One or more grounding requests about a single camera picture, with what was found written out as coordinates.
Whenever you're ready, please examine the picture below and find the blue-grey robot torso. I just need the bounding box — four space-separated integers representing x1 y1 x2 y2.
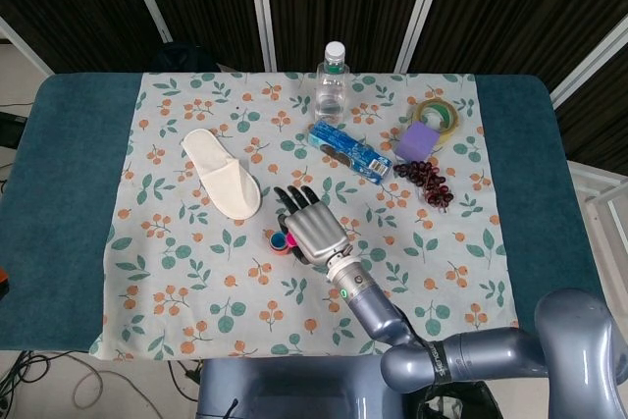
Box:
195 354 393 419

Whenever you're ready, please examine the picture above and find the floor cable bundle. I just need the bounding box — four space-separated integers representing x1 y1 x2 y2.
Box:
0 349 202 419

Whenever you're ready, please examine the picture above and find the purple foam cube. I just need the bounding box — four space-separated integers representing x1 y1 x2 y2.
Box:
394 120 441 163

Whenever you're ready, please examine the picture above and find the yellowish tape roll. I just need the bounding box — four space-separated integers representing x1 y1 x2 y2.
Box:
410 98 463 145

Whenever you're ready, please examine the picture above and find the black plastic bag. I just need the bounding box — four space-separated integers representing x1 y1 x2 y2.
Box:
416 379 501 419

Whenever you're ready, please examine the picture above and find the floral printed tablecloth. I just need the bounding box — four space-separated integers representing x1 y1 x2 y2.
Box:
89 71 521 361

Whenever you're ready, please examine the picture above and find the white metal rack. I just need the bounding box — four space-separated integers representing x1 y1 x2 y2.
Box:
566 158 628 268

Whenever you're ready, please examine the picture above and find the clear plastic water bottle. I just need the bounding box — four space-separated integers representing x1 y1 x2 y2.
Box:
314 40 352 126

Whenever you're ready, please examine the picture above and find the orange plastic cup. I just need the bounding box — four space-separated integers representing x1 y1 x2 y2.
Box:
267 231 291 255

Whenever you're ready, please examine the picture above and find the teal table cover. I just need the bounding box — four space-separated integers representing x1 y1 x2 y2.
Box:
0 73 612 354

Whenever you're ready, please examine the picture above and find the white disposable slipper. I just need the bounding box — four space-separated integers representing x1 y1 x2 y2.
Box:
180 128 262 221

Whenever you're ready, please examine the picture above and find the black device on floor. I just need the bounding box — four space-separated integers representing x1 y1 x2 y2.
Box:
0 112 30 148

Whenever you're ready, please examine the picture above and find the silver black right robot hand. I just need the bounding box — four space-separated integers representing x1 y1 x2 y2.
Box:
273 183 355 271

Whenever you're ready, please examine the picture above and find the blue biscuit box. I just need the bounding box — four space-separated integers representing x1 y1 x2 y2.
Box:
307 119 393 185

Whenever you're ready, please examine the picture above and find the dark purple grape bunch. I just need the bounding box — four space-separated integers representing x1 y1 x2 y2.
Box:
392 159 455 208

